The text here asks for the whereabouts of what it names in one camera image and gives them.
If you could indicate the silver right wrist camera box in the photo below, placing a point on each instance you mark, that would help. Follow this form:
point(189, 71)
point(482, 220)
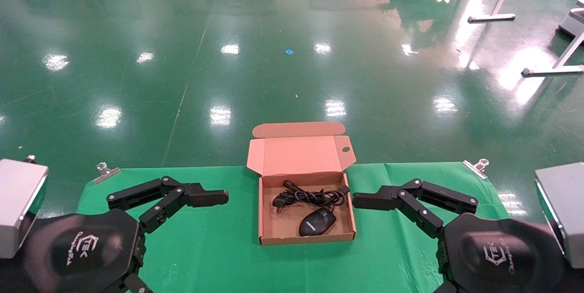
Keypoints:
point(565, 211)

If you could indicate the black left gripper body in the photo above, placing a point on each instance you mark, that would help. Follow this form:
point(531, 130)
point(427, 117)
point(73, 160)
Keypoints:
point(82, 247)

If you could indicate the green table cloth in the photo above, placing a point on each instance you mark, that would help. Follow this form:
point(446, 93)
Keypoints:
point(219, 238)

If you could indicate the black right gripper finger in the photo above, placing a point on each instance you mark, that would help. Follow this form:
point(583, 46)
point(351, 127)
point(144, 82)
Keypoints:
point(448, 287)
point(374, 201)

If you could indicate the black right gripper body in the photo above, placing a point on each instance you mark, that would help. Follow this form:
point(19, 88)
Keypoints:
point(502, 256)

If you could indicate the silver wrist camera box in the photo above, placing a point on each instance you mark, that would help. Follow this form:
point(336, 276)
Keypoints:
point(565, 211)
point(18, 201)

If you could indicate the grey machine base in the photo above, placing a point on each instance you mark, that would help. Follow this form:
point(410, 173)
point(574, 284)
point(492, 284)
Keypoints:
point(572, 21)

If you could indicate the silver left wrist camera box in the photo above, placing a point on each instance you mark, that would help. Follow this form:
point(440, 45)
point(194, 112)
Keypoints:
point(18, 201)

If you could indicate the open brown cardboard box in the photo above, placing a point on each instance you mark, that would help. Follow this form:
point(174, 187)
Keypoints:
point(301, 156)

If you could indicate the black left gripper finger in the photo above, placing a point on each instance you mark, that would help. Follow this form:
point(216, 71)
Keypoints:
point(205, 197)
point(134, 285)

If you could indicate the silver metal table clamp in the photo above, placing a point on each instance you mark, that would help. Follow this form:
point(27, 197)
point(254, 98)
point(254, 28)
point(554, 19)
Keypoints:
point(107, 174)
point(474, 168)

